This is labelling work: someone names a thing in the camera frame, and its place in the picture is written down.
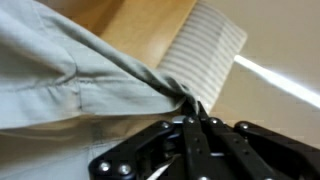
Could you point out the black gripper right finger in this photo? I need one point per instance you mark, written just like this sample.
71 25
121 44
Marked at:
260 153

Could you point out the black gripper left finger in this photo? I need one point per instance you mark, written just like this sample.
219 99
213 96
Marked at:
150 150

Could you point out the light grey clothing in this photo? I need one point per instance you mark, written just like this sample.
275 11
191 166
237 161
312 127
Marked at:
50 83

